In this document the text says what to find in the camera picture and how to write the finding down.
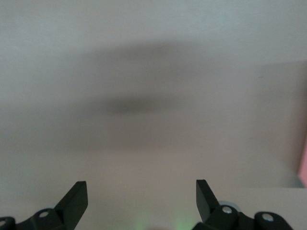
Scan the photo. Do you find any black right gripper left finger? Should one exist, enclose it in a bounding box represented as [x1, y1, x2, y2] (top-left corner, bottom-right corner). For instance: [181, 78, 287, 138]
[0, 181, 89, 230]

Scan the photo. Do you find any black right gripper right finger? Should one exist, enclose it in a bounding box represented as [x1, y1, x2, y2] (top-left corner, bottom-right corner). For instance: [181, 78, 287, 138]
[191, 179, 295, 230]

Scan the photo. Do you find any pink box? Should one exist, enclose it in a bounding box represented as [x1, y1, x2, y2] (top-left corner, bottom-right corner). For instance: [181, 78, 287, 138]
[297, 141, 307, 189]

